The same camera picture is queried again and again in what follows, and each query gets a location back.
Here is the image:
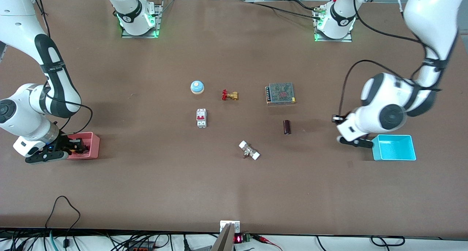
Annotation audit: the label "pink plastic bin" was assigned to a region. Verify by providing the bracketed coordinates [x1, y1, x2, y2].
[67, 132, 100, 160]

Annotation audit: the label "silver valve white caps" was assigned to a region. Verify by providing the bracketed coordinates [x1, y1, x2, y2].
[239, 141, 260, 161]

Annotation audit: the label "metal mesh power supply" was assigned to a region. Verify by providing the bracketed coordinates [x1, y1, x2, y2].
[265, 83, 296, 105]

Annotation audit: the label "red clip lead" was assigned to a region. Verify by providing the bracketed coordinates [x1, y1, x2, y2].
[255, 235, 283, 251]

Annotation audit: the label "cyan plastic bin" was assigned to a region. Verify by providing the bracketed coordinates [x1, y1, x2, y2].
[371, 134, 417, 161]

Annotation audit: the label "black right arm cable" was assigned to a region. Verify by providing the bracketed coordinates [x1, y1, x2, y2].
[27, 0, 94, 135]

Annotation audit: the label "thin black looped cable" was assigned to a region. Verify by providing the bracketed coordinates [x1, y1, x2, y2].
[45, 196, 81, 248]

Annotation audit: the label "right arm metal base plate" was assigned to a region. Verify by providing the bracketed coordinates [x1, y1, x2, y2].
[121, 0, 164, 39]

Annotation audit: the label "grey metal camera bar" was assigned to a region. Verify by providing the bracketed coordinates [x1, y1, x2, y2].
[211, 223, 235, 251]

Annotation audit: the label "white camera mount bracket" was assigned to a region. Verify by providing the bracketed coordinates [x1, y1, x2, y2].
[220, 220, 241, 233]

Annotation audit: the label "black cable on table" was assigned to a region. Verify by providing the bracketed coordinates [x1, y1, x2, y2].
[252, 0, 324, 18]

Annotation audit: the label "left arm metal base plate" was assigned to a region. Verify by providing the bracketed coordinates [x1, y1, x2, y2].
[313, 5, 353, 43]

